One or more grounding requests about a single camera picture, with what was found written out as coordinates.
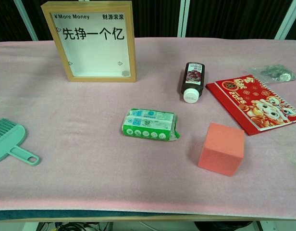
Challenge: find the black cables bundle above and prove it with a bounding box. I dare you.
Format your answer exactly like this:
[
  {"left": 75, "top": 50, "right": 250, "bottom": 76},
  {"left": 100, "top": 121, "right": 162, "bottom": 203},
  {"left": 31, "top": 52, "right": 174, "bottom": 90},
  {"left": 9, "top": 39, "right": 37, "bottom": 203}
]
[{"left": 37, "top": 221, "right": 111, "bottom": 231}]

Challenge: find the black pleated curtain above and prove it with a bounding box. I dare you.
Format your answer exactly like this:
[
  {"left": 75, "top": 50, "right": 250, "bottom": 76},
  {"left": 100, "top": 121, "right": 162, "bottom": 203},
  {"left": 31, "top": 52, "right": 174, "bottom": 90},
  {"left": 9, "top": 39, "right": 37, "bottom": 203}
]
[{"left": 0, "top": 0, "right": 296, "bottom": 43}]

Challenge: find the wooden framed coin bank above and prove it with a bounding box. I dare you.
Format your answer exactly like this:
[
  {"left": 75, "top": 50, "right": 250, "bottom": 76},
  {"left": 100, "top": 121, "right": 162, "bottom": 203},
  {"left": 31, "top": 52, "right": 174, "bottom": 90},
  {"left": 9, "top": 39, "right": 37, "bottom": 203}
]
[{"left": 41, "top": 0, "right": 137, "bottom": 83}]

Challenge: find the black round object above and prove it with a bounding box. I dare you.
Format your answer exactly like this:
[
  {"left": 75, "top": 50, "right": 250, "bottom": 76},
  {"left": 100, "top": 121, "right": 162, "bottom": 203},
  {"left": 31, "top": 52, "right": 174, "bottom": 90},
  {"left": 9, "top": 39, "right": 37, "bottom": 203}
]
[{"left": 195, "top": 220, "right": 253, "bottom": 231}]

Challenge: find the pink foam cube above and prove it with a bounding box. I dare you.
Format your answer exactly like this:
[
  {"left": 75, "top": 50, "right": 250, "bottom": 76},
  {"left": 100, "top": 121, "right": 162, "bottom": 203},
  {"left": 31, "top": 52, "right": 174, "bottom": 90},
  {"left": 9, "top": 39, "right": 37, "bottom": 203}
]
[{"left": 197, "top": 122, "right": 246, "bottom": 178}]

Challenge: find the red spiral calendar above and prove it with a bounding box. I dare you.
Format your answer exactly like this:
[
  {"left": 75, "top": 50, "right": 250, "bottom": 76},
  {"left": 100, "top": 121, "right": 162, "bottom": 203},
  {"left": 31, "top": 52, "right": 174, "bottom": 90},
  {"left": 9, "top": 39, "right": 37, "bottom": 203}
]
[{"left": 205, "top": 74, "right": 296, "bottom": 137}]

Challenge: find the pink foam table cover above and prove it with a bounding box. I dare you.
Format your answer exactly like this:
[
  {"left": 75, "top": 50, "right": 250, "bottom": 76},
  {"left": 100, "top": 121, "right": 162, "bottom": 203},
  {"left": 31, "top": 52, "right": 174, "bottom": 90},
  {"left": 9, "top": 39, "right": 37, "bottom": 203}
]
[{"left": 0, "top": 36, "right": 296, "bottom": 221}]

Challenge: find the clear bag of coins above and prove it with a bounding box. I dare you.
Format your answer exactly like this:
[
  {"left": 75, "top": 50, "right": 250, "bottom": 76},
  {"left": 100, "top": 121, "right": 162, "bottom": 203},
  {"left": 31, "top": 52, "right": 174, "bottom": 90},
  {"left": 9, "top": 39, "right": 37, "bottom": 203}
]
[{"left": 245, "top": 64, "right": 296, "bottom": 84}]

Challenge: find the dark bottle white cap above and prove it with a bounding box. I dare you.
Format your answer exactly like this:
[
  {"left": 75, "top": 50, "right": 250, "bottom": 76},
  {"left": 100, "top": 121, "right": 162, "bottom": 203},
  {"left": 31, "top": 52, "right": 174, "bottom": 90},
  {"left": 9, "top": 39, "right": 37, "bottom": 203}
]
[{"left": 180, "top": 62, "right": 206, "bottom": 104}]

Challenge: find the green tissue pack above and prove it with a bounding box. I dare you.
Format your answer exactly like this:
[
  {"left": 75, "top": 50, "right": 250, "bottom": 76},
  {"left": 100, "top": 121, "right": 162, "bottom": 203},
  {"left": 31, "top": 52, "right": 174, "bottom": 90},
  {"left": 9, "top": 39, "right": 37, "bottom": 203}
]
[{"left": 119, "top": 108, "right": 181, "bottom": 142}]

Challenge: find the white slanted frame post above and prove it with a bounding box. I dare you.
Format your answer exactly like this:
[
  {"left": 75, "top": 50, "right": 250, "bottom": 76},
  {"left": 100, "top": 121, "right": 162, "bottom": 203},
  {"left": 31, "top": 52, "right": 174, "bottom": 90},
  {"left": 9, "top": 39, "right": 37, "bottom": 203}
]
[
  {"left": 274, "top": 0, "right": 296, "bottom": 40},
  {"left": 13, "top": 0, "right": 39, "bottom": 41}
]

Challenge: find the white upright frame post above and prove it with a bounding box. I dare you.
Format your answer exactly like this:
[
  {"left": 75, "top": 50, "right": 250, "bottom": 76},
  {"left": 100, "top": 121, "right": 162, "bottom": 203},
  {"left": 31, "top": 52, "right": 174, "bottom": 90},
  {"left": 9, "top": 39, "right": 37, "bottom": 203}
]
[{"left": 177, "top": 0, "right": 190, "bottom": 38}]

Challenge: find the teal plastic brush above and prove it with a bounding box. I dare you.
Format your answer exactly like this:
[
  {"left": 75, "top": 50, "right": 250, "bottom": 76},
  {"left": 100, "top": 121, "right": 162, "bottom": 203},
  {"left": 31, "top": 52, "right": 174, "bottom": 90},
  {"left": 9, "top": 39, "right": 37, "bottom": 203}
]
[{"left": 0, "top": 117, "right": 41, "bottom": 167}]

